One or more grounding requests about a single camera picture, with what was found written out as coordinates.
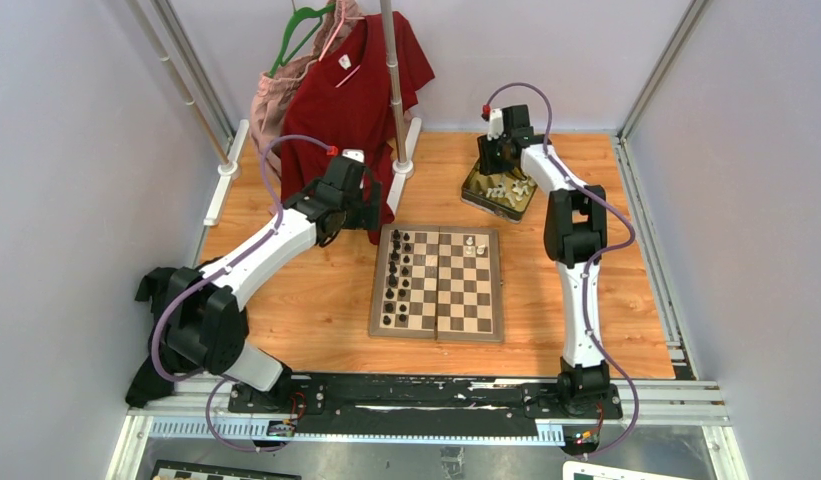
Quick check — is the yellow metal tin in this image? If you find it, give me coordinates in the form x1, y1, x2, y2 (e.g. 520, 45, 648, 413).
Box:
460, 160, 537, 223

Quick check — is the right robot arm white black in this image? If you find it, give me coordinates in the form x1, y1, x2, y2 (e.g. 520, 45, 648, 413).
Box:
478, 105, 610, 418

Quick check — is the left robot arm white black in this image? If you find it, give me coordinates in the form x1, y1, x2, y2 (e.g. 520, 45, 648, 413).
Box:
150, 149, 381, 413

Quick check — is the pile of white chess pieces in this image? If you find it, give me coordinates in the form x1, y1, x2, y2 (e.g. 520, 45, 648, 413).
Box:
484, 178, 534, 210

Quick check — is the black chess pieces row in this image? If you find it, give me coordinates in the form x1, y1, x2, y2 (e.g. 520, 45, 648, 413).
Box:
381, 229, 412, 328

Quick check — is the wooden chess board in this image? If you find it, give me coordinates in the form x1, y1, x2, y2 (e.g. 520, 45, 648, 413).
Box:
368, 224, 504, 344

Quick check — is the white rack base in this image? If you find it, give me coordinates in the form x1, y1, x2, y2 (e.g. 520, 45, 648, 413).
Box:
387, 116, 423, 215

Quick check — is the red t-shirt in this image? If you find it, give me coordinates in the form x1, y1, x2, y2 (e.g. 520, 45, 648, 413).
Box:
279, 11, 435, 245

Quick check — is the pink garment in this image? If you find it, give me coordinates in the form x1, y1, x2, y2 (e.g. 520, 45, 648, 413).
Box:
249, 1, 363, 180

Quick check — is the green clothes hanger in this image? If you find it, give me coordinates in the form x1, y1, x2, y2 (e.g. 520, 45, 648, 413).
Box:
269, 0, 337, 77

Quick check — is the black cloth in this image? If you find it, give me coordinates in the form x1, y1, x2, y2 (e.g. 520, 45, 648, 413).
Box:
125, 266, 251, 409

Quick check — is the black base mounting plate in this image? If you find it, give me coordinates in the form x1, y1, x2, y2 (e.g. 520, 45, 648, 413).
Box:
228, 372, 623, 438

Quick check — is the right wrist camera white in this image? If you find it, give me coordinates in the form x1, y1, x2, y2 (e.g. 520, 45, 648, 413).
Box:
487, 109, 504, 141

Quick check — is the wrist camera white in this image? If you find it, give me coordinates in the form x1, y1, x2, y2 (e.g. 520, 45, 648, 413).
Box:
487, 109, 504, 141
342, 149, 365, 164

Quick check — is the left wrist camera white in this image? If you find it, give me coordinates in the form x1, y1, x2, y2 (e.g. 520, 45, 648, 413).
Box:
342, 149, 365, 164

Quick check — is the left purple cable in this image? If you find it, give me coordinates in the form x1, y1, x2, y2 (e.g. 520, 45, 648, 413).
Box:
150, 135, 338, 454

